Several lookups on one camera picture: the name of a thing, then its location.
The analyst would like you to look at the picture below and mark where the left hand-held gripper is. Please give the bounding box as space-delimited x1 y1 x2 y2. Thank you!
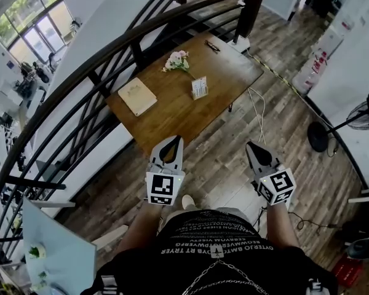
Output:
145 135 186 207

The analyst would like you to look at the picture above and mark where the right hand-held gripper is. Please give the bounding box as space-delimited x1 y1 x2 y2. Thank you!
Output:
245 142 297 207

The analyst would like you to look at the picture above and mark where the person's left forearm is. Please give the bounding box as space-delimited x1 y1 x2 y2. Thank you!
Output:
114 199 164 259

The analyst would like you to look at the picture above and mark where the person's right forearm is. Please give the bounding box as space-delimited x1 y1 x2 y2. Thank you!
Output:
265 202 306 253

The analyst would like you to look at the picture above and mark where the brown wooden table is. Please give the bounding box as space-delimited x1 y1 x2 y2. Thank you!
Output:
105 31 264 156

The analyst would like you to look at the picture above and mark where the person's light shoe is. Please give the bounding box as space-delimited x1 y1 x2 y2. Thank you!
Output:
181 194 196 210

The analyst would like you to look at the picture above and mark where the black standing floor fan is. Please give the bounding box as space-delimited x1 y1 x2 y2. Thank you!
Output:
306 90 369 154

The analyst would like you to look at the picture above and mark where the beige hardcover book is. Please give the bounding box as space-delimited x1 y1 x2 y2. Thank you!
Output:
117 77 159 117

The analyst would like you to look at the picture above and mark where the yellow black striped floor strip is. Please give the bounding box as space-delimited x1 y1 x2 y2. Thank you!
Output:
253 55 307 98

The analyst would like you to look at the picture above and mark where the pink artificial flower bouquet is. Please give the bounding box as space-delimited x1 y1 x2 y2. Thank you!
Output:
161 50 197 80

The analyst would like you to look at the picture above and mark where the person's black printed shirt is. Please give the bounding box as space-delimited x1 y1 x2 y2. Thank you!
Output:
89 209 339 295

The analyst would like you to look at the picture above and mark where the white power strip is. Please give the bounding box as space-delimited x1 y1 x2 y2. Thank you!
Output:
226 36 252 54

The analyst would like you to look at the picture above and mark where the brown stick on table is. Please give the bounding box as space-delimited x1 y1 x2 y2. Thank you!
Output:
204 39 221 54

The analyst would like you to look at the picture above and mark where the dark metal stair railing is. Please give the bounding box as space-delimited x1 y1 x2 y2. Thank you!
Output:
0 0 259 276

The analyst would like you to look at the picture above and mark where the pale blue side table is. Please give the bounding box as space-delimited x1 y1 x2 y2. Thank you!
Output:
20 196 98 295

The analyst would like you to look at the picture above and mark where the small green potted plant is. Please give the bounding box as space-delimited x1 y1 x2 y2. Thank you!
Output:
27 242 47 260
36 270 49 290

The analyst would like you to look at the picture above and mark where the large glass window door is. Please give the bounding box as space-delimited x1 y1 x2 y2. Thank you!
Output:
0 0 68 65

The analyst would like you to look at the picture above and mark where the white floor cable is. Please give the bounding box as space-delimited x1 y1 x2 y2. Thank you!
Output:
247 87 267 146

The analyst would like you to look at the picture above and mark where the silver chain necklace with tag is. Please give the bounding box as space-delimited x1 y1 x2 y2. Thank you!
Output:
181 243 269 295

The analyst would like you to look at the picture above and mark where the thick dark wooden newel post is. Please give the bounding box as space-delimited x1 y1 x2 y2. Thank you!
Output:
232 0 269 40

